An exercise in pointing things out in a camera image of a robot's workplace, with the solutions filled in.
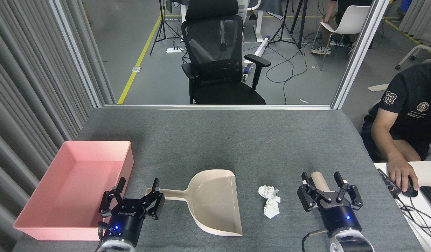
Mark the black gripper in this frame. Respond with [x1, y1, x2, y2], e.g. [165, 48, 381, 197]
[297, 171, 363, 237]
[99, 177, 166, 245]

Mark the beige brush with black bristles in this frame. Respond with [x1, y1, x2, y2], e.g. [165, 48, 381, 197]
[302, 171, 348, 192]

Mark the white paper ball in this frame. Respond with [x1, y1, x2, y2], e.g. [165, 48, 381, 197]
[258, 185, 280, 199]
[264, 196, 281, 219]

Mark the black computer mouse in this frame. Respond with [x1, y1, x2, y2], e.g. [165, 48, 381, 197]
[402, 176, 418, 197]

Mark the beige plastic dustpan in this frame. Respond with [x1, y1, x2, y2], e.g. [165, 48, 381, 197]
[146, 169, 243, 237]

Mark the pink plastic bin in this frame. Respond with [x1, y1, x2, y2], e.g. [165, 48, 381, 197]
[13, 141, 134, 241]

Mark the person's hand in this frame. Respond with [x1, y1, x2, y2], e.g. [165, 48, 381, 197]
[387, 155, 419, 192]

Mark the black device with red button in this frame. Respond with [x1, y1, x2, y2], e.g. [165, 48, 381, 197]
[377, 169, 402, 195]

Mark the white desk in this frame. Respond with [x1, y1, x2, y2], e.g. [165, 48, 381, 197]
[374, 161, 431, 252]

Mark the seated person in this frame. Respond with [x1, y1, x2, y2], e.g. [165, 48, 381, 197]
[361, 62, 431, 163]

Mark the grey curtain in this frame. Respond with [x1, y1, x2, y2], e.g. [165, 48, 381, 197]
[399, 0, 431, 46]
[0, 0, 116, 252]

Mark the black mesh office chair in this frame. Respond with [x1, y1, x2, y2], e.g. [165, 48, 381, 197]
[181, 0, 272, 105]

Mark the white and purple tube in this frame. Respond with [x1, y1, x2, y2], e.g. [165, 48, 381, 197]
[243, 35, 271, 82]

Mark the person on white chair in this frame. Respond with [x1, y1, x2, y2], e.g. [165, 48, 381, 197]
[311, 0, 373, 55]

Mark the white wheeled chair base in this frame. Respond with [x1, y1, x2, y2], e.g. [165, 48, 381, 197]
[395, 45, 431, 70]

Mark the black tripod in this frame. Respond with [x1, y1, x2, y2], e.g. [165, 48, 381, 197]
[150, 0, 182, 56]
[270, 0, 308, 56]

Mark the white plastic chair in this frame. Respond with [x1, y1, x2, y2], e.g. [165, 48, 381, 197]
[311, 5, 371, 71]

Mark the white stand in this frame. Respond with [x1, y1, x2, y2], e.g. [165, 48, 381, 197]
[236, 0, 268, 42]

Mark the black desk cable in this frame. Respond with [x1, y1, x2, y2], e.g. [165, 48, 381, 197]
[393, 194, 431, 244]

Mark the silver frame rail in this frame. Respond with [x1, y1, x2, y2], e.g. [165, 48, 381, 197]
[103, 104, 333, 111]

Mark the black floor cable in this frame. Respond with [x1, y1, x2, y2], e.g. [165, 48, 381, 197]
[243, 31, 319, 105]

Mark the silver frame post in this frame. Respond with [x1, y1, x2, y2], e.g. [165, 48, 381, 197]
[49, 0, 104, 108]
[332, 0, 391, 110]

